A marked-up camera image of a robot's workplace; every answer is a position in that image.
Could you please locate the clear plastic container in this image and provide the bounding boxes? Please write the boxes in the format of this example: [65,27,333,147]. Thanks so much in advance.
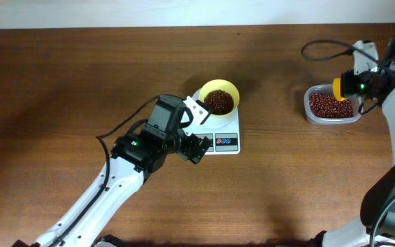
[304,84,361,125]

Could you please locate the yellow measuring scoop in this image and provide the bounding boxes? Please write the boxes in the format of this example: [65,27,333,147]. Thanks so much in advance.
[332,78,346,102]

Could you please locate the red beans in container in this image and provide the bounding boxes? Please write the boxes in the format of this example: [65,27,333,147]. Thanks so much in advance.
[309,93,354,119]

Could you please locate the red beans in bowl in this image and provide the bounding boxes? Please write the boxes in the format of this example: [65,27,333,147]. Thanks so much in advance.
[204,90,234,115]

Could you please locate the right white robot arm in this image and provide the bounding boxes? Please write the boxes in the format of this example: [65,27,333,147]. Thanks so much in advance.
[308,38,395,247]

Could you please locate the yellow plastic bowl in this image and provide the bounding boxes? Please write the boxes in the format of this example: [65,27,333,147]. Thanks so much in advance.
[198,79,240,117]

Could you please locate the white digital kitchen scale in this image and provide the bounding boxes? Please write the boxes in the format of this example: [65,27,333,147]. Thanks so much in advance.
[184,108,241,155]

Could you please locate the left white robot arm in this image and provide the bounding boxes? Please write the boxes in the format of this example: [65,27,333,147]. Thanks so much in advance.
[33,95,211,247]

